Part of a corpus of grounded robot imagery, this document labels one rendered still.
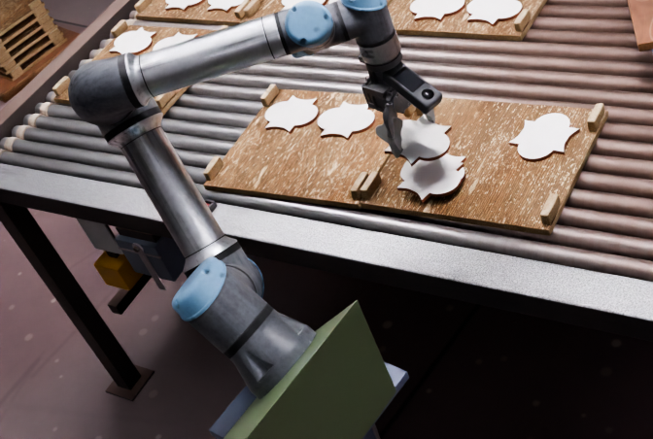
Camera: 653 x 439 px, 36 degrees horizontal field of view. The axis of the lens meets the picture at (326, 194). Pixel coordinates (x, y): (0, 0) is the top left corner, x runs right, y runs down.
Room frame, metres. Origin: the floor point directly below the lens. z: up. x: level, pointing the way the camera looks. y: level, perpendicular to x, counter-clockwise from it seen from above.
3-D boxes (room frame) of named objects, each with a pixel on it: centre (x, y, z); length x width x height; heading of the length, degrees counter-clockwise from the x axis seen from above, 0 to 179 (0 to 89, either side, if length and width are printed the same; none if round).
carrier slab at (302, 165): (1.88, -0.02, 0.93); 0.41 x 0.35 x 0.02; 47
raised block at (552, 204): (1.37, -0.37, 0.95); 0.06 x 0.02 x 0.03; 136
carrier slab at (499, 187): (1.60, -0.33, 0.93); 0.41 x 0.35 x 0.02; 46
